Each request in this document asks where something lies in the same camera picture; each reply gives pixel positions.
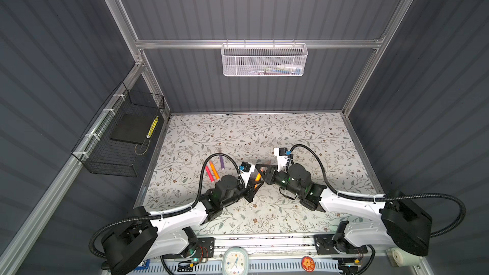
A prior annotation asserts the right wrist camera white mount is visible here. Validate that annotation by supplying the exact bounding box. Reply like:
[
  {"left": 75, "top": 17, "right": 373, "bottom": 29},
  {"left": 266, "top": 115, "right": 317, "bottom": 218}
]
[{"left": 274, "top": 148, "right": 294, "bottom": 171}]

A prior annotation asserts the white tape roll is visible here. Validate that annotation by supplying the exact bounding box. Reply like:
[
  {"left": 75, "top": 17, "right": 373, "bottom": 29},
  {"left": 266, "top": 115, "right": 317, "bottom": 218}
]
[{"left": 390, "top": 248, "right": 419, "bottom": 267}]

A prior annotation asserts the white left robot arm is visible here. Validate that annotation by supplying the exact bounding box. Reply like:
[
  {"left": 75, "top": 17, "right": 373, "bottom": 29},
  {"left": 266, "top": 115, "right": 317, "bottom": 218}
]
[{"left": 97, "top": 175, "right": 264, "bottom": 274}]

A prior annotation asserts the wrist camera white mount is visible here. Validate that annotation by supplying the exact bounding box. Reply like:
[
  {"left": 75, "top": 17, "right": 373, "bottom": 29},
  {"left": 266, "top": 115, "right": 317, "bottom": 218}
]
[
  {"left": 239, "top": 162, "right": 255, "bottom": 187},
  {"left": 274, "top": 148, "right": 294, "bottom": 171}
]

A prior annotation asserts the pink highlighter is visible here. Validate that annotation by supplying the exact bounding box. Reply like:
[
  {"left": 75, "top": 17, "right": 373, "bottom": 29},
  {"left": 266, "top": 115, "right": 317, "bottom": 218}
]
[{"left": 205, "top": 165, "right": 215, "bottom": 183}]

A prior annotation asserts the black pad in basket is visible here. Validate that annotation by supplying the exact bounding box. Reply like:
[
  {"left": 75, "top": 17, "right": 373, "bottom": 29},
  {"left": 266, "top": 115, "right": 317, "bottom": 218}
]
[{"left": 110, "top": 114, "right": 156, "bottom": 145}]

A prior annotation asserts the aluminium enclosure frame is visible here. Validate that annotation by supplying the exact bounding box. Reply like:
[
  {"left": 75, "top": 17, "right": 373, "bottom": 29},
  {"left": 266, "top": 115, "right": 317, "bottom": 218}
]
[{"left": 1, "top": 0, "right": 414, "bottom": 274}]

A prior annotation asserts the white wire basket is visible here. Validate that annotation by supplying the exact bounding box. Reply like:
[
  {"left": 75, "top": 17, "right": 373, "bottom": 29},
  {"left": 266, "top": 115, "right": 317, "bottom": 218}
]
[{"left": 221, "top": 43, "right": 308, "bottom": 77}]

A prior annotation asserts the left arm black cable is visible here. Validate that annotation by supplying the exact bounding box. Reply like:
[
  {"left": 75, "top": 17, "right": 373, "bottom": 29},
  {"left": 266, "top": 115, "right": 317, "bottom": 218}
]
[{"left": 88, "top": 152, "right": 243, "bottom": 259}]

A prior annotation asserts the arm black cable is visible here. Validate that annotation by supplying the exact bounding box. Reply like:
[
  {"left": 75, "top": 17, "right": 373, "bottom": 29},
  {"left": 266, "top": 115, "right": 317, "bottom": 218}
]
[
  {"left": 290, "top": 143, "right": 467, "bottom": 238},
  {"left": 88, "top": 152, "right": 243, "bottom": 259}
]

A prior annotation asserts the yellow highlighter in basket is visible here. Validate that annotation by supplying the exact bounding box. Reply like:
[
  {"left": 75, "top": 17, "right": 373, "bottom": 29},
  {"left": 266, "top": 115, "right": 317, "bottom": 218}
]
[{"left": 146, "top": 116, "right": 159, "bottom": 139}]

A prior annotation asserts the purple highlighter pen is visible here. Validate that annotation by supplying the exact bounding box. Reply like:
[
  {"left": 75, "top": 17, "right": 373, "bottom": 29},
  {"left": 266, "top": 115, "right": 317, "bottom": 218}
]
[{"left": 219, "top": 155, "right": 225, "bottom": 170}]

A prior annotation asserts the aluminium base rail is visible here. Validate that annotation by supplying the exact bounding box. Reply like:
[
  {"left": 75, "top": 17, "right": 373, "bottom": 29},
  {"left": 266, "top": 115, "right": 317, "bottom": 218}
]
[{"left": 128, "top": 233, "right": 432, "bottom": 274}]

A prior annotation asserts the black wire basket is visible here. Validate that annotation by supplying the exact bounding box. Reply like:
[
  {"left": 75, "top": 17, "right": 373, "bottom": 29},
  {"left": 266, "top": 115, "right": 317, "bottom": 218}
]
[{"left": 72, "top": 85, "right": 165, "bottom": 178}]

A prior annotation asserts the red round sticker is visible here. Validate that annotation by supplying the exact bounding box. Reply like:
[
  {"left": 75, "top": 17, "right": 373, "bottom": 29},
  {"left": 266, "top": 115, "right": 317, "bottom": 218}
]
[{"left": 301, "top": 256, "right": 315, "bottom": 272}]

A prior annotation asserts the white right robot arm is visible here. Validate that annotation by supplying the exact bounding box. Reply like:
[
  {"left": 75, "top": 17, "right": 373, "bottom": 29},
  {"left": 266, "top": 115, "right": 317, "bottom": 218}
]
[{"left": 256, "top": 164, "right": 432, "bottom": 257}]

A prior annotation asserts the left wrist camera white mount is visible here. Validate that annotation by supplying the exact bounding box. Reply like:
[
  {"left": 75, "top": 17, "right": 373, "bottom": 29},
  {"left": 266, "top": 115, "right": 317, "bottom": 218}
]
[{"left": 239, "top": 162, "right": 255, "bottom": 187}]

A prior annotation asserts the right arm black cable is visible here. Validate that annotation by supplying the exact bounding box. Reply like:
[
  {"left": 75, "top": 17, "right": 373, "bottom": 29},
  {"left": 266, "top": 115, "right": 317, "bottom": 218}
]
[{"left": 290, "top": 143, "right": 467, "bottom": 238}]

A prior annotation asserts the white analog clock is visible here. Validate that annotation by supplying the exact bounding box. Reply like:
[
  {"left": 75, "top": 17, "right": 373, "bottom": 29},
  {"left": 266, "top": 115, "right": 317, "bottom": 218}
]
[{"left": 221, "top": 247, "right": 250, "bottom": 275}]

